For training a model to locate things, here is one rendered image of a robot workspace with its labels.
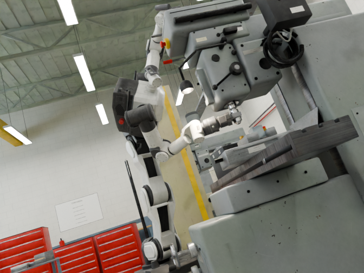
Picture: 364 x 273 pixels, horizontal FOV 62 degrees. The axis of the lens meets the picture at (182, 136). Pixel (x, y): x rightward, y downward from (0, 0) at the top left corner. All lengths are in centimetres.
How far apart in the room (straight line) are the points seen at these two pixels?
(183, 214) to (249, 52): 200
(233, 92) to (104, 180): 933
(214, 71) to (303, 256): 98
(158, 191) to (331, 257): 100
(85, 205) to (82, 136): 239
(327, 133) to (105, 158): 1004
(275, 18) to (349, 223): 100
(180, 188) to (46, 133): 870
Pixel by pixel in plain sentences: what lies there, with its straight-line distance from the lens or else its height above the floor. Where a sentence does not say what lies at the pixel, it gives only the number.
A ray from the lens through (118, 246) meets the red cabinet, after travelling 601.
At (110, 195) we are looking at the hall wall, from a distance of 1061.
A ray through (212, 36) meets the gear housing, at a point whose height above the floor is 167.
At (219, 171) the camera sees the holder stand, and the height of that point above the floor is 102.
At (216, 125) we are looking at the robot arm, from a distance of 163.
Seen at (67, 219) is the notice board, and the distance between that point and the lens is 1078.
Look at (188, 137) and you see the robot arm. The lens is 173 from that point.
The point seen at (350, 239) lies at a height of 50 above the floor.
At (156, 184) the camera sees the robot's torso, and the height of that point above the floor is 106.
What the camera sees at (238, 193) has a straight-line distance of 139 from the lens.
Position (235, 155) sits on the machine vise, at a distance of 136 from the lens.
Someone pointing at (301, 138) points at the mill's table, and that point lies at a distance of 104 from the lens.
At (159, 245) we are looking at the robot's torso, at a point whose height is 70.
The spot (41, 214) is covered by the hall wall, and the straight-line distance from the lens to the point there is 1101.
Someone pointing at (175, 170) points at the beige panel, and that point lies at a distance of 328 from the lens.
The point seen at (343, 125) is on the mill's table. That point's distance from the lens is 113.
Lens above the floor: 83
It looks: 14 degrees up
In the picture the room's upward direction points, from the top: 19 degrees counter-clockwise
